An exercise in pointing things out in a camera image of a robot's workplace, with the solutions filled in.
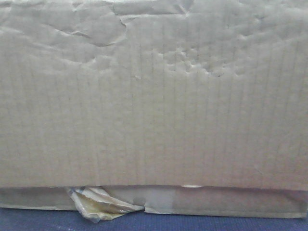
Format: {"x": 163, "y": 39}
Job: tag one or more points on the worn brown cardboard box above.
{"x": 191, "y": 107}

